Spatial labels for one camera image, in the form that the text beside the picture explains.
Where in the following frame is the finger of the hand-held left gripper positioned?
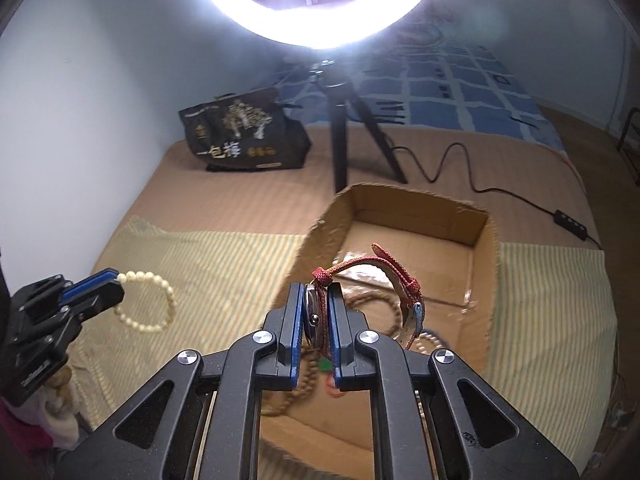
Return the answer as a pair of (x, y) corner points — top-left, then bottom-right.
(63, 268), (121, 299)
(69, 282), (126, 323)

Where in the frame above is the cardboard box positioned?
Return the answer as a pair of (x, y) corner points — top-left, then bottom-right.
(257, 183), (501, 480)

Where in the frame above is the white pearl necklace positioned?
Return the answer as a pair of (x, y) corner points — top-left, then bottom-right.
(417, 329), (454, 354)

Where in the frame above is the brown wooden bead necklace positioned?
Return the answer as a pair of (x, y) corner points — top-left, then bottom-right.
(260, 292), (404, 417)

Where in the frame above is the black printed bag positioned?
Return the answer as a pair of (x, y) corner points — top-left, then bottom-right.
(178, 87), (313, 172)

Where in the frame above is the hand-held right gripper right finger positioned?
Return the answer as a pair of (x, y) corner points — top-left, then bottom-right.
(327, 282), (577, 480)

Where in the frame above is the wristwatch with red strap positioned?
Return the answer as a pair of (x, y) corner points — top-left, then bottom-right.
(302, 242), (427, 355)

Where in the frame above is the blue patterned bedsheet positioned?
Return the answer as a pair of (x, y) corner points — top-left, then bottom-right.
(272, 0), (564, 154)

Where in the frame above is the black inline cable controller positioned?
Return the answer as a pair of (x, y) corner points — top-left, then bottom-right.
(549, 208), (591, 241)

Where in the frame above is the person's left forearm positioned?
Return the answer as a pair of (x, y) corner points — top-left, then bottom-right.
(0, 395), (54, 462)

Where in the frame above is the brown bed sheet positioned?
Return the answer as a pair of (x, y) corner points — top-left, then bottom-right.
(90, 124), (609, 272)

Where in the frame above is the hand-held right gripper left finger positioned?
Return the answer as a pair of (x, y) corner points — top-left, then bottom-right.
(92, 282), (307, 480)

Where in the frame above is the yellow striped cloth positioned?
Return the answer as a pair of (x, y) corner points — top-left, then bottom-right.
(72, 214), (619, 469)

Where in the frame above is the black tripod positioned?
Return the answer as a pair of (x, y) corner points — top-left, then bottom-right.
(295, 57), (409, 194)

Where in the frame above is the cream bead bracelet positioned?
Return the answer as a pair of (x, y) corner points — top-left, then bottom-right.
(113, 269), (177, 334)

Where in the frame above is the white ring light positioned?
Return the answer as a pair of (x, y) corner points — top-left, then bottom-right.
(192, 0), (448, 51)

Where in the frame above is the black power cable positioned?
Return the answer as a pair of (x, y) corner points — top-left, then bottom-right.
(389, 142), (604, 251)

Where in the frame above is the person's left hand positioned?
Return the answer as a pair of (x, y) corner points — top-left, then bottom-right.
(27, 360), (81, 449)

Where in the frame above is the green pendant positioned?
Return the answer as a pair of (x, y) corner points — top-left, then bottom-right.
(319, 357), (347, 397)

